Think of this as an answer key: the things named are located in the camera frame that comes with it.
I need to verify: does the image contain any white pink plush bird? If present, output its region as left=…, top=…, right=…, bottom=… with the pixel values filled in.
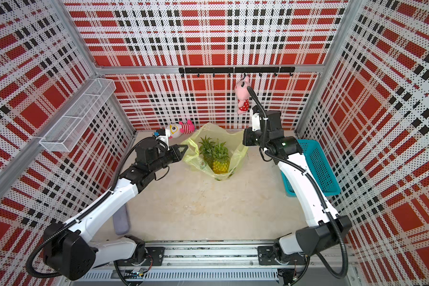
left=165, top=120, right=195, bottom=139

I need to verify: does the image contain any white wire mesh shelf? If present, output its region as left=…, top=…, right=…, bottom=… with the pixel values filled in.
left=40, top=78, right=116, bottom=153

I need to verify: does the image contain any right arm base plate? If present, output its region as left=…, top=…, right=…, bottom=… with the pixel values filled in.
left=257, top=245, right=307, bottom=266

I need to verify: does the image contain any pink hanging plush toy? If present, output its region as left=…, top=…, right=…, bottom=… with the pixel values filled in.
left=234, top=76, right=250, bottom=114

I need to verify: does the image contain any yellow-green plastic bag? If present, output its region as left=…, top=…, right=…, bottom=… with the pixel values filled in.
left=183, top=123, right=249, bottom=181

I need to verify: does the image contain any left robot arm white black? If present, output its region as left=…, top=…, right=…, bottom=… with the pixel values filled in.
left=26, top=135, right=188, bottom=281

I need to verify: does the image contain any pineapple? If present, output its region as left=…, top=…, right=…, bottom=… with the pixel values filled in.
left=200, top=137, right=215, bottom=168
left=212, top=142, right=230, bottom=174

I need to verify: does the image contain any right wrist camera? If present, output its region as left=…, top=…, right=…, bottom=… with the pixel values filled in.
left=250, top=110, right=261, bottom=132

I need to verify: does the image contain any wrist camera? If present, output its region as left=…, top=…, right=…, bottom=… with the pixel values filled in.
left=153, top=129, right=169, bottom=148
left=250, top=110, right=261, bottom=132

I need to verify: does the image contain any teal plastic basket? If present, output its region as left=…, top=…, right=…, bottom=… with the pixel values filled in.
left=276, top=137, right=341, bottom=197

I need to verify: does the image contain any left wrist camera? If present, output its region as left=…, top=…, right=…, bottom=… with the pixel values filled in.
left=153, top=129, right=169, bottom=148

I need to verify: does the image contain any aluminium mounting rail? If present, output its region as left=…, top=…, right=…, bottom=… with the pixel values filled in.
left=57, top=240, right=362, bottom=286

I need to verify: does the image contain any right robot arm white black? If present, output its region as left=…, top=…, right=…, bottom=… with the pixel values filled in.
left=235, top=82, right=352, bottom=279

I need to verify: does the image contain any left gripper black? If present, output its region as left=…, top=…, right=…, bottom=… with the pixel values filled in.
left=148, top=143, right=187, bottom=173

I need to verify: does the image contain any black hook rail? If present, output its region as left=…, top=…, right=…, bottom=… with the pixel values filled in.
left=178, top=66, right=296, bottom=76

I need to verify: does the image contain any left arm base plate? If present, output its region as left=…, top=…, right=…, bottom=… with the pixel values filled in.
left=117, top=247, right=165, bottom=267

